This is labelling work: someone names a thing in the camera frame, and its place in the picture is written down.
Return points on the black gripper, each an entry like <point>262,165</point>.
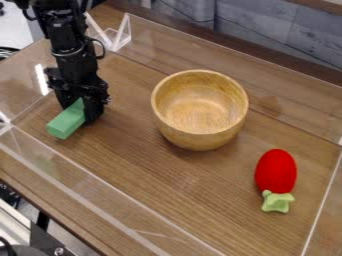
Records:
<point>74,80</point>

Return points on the green foam stick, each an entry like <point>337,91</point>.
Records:
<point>67,122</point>

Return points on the brown wooden bowl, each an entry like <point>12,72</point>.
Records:
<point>200,107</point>

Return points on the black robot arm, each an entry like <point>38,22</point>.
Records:
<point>63,23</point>

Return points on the red plush strawberry toy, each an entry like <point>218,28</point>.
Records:
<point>276,178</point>

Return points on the black clamp with cable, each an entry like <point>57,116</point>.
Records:
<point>33,245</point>

